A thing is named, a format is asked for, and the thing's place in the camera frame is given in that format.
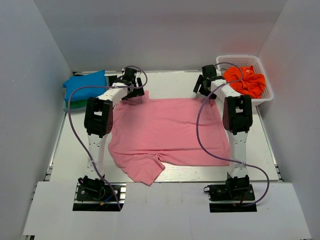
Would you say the pink t shirt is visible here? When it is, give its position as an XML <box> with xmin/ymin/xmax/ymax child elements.
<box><xmin>108</xmin><ymin>95</ymin><xmax>230</xmax><ymax>185</ymax></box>

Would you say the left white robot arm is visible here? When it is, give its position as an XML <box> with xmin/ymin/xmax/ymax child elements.
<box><xmin>84</xmin><ymin>66</ymin><xmax>148</xmax><ymax>184</ymax></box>

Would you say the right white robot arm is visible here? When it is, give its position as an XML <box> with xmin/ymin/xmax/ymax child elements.
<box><xmin>193</xmin><ymin>63</ymin><xmax>253</xmax><ymax>200</ymax></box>

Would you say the black folded t shirt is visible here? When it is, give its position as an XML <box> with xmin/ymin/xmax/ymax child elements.
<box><xmin>107</xmin><ymin>75</ymin><xmax>118</xmax><ymax>86</ymax></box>

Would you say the light blue folded t shirt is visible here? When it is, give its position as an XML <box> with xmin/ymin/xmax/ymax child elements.
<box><xmin>64</xmin><ymin>77</ymin><xmax>109</xmax><ymax>112</ymax></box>

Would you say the white plastic basket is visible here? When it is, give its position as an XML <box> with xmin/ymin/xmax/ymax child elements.
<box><xmin>216</xmin><ymin>55</ymin><xmax>274</xmax><ymax>106</ymax></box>

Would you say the orange t shirt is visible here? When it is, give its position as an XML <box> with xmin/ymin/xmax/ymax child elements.
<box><xmin>223</xmin><ymin>65</ymin><xmax>266</xmax><ymax>99</ymax></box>

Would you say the green folded t shirt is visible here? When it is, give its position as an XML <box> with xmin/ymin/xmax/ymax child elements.
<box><xmin>65</xmin><ymin>99</ymin><xmax>88</xmax><ymax>109</ymax></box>

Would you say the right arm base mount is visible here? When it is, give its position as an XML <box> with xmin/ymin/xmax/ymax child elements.
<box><xmin>203</xmin><ymin>183</ymin><xmax>257</xmax><ymax>213</ymax></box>

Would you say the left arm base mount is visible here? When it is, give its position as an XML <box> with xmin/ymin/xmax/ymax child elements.
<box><xmin>72</xmin><ymin>176</ymin><xmax>126</xmax><ymax>212</ymax></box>

